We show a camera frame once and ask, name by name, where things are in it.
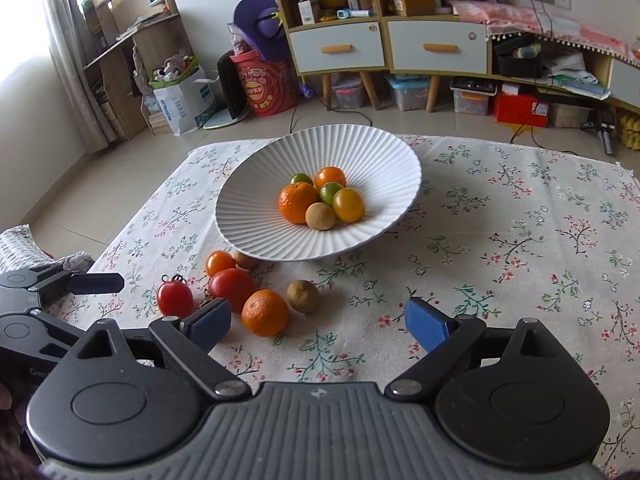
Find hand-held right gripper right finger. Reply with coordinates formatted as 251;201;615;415
384;297;583;402

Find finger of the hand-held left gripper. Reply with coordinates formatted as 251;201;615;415
0;310;90;361
0;266;125;308

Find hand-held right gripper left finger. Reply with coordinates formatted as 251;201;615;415
65;298;251;402

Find red tomato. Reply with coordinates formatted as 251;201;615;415
207;268;257;313
156;274;195;318

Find orange tangerine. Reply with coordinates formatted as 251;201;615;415
278;182;321;225
241;289;291;337

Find orange tomato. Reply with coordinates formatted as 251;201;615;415
206;250;237;277
313;166;347;191

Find white ribbed plate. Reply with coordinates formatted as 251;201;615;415
215;124;422;263

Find yellow tomato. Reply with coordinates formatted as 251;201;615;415
332;187;366;224

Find grey checked cushion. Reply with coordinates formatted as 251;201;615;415
0;224;97;288

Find floral tablecloth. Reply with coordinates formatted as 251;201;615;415
30;134;640;480

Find white paper bag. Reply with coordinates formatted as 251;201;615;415
149;66;219;136

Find wooden bookshelf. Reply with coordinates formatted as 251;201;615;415
81;0;197;142

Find grey curtain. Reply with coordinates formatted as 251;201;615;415
42;0;117;155

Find white plush toy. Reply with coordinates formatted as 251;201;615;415
151;54;197;82

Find clear storage box orange latch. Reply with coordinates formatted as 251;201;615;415
450;76;498;117

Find clear storage box blue lid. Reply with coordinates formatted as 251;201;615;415
384;74;432;112

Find red box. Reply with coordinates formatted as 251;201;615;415
492;90;552;128

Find black panel on white base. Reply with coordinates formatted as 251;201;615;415
202;51;252;131

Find red bucket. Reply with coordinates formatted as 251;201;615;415
229;50;297;118

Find clear plastic box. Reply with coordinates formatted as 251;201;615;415
549;101;594;129

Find black handheld device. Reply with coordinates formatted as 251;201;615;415
580;109;617;156

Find black bag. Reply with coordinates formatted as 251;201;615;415
494;33;546;79

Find yellow egg carton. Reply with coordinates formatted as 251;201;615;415
616;111;640;152

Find white plastic bags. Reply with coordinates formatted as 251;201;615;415
542;51;612;100

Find low wooden cabinet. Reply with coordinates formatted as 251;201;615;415
487;25;640;117

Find low cabinet white drawer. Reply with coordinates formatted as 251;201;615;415
610;57;640;107

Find purple plush toy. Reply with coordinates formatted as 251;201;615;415
227;0;292;63

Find cardboard box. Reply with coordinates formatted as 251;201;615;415
393;0;437;17

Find pink floral cloth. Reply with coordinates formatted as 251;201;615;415
449;0;640;68

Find small white carton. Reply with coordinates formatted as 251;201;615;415
297;0;322;26

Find yellow round object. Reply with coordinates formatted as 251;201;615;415
319;0;349;23

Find white drawer orange handle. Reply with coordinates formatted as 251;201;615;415
386;19;489;77
288;21;387;76

